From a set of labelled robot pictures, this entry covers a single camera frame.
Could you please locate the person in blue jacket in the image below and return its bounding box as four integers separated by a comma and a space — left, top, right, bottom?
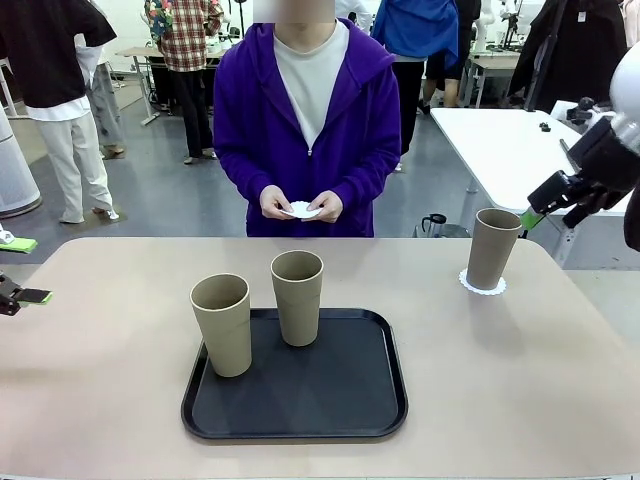
371, 0, 460, 174

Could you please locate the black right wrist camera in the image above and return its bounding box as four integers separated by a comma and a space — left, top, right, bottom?
566, 97, 609, 126

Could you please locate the tall beige cup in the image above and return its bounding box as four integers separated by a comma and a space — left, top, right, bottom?
189, 273, 253, 378
466, 208, 524, 291
270, 250, 325, 348

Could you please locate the black handled jug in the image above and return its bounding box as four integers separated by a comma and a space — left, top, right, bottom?
419, 213, 472, 239

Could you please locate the person's right forearm purple sleeve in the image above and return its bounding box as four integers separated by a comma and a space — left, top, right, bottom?
213, 144, 276, 201

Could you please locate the person's left forearm purple sleeve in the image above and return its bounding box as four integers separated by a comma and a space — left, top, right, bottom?
332, 144, 403, 204

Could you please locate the person in grey trousers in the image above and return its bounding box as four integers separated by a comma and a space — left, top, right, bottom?
74, 32, 126, 160

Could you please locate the wooden top desk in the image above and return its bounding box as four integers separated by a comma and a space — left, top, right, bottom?
115, 46, 169, 127

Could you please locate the person in plaid shirt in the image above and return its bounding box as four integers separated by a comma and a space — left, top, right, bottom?
143, 0, 225, 165

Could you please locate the white scalloped paper coaster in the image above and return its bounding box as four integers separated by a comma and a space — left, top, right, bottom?
278, 200, 324, 221
458, 267, 507, 298

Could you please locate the person in black coat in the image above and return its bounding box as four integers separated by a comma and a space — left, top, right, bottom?
507, 0, 629, 114

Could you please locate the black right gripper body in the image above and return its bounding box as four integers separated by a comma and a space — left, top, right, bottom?
569, 117, 640, 195

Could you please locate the black plastic tray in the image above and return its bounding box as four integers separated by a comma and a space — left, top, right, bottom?
180, 308, 409, 441

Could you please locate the white desk device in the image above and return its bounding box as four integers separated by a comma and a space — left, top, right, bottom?
205, 29, 235, 56

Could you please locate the white table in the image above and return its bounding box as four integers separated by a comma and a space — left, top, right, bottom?
429, 99, 640, 269

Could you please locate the person in purple hoodie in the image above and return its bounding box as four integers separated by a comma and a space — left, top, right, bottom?
212, 0, 403, 239

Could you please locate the white cylindrical air purifier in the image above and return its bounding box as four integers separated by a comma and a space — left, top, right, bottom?
0, 107, 42, 220

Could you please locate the person in black shorts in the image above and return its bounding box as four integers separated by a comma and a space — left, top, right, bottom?
417, 47, 471, 116

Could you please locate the person's left hand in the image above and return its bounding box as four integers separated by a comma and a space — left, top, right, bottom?
306, 189, 345, 224

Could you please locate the person in black top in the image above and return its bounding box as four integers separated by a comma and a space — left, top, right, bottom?
0, 0, 121, 225

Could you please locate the grey frame desk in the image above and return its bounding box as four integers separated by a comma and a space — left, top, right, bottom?
452, 47, 521, 110

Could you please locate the person's right hand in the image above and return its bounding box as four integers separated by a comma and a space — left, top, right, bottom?
259, 185, 296, 221

